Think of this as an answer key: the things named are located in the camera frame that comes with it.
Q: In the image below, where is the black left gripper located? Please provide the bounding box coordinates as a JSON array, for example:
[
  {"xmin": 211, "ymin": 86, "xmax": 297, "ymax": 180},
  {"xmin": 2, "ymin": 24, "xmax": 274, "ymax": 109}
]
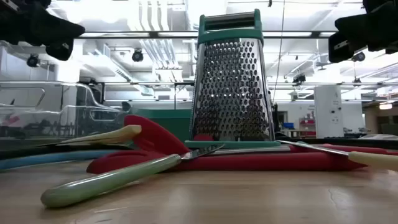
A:
[{"xmin": 0, "ymin": 0, "xmax": 85, "ymax": 62}]

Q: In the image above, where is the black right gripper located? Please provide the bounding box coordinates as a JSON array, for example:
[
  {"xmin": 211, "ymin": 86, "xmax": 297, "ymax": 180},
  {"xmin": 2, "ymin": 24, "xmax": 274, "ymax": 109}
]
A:
[{"xmin": 328, "ymin": 0, "xmax": 398, "ymax": 63}]

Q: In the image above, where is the black slotted spoon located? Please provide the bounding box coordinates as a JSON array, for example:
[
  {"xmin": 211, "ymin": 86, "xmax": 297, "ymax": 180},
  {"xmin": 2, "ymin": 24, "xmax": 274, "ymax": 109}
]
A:
[{"xmin": 0, "ymin": 143, "xmax": 135, "ymax": 160}]

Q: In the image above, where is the cream handle table knife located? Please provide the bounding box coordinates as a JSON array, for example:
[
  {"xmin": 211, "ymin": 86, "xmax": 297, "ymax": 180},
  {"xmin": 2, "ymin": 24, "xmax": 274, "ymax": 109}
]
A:
[
  {"xmin": 276, "ymin": 139, "xmax": 398, "ymax": 172},
  {"xmin": 57, "ymin": 124, "xmax": 142, "ymax": 146}
]

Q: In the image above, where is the red spatula with steel neck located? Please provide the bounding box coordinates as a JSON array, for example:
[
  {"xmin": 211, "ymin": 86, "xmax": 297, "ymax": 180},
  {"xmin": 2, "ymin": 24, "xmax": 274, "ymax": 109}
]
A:
[{"xmin": 124, "ymin": 114, "xmax": 398, "ymax": 157}]

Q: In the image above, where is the green handle table knife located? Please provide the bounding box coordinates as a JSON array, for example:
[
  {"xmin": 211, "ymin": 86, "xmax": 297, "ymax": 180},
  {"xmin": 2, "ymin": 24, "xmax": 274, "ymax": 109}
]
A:
[{"xmin": 40, "ymin": 143, "xmax": 225, "ymax": 208}]

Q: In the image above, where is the red silicone spoon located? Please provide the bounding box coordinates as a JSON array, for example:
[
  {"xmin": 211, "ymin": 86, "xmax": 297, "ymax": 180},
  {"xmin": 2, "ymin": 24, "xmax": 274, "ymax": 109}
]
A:
[{"xmin": 86, "ymin": 150, "xmax": 368, "ymax": 174}]

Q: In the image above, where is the clear plastic bin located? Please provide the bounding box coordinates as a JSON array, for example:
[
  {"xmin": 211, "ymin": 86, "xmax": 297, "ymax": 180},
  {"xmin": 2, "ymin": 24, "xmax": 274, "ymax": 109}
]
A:
[{"xmin": 0, "ymin": 81, "xmax": 127, "ymax": 150}]

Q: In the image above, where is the white pillar cabinet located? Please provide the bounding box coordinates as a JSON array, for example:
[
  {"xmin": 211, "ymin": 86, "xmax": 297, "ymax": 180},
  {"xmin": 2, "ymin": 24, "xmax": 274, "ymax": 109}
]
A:
[{"xmin": 313, "ymin": 85, "xmax": 345, "ymax": 139}]

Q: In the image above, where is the black ceiling track beam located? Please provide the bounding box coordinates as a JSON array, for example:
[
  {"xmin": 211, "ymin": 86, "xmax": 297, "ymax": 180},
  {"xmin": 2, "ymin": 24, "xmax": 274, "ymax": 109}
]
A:
[{"xmin": 77, "ymin": 30, "xmax": 337, "ymax": 39}]

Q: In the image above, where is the green plastic bin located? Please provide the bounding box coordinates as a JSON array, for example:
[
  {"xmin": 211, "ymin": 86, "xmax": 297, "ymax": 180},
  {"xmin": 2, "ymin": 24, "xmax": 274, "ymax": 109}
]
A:
[{"xmin": 130, "ymin": 107, "xmax": 193, "ymax": 143}]

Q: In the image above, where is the thin hanging black cable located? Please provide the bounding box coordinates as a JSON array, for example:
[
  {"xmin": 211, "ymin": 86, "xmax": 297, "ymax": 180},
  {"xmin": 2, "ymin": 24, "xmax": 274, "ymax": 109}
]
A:
[{"xmin": 271, "ymin": 0, "xmax": 286, "ymax": 103}]

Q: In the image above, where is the black metal table frame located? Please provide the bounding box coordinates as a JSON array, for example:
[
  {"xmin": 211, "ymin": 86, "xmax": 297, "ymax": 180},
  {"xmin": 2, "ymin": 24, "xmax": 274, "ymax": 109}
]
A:
[{"xmin": 275, "ymin": 136, "xmax": 398, "ymax": 150}]

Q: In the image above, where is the steel box grater teal handle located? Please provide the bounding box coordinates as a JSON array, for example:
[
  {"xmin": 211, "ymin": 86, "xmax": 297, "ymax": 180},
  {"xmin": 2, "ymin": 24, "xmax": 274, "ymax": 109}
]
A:
[{"xmin": 185, "ymin": 8, "xmax": 282, "ymax": 149}]

